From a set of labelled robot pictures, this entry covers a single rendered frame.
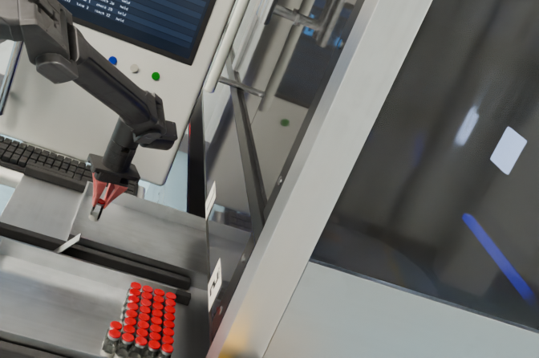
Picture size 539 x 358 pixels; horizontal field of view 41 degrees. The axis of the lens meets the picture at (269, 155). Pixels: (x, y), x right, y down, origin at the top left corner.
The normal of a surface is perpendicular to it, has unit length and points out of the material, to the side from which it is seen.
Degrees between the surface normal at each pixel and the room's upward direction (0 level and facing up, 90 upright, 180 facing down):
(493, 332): 90
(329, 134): 90
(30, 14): 49
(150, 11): 90
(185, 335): 0
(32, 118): 90
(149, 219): 0
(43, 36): 131
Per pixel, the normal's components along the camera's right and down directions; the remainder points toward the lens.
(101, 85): 0.22, 0.92
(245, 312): 0.10, 0.37
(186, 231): 0.38, -0.87
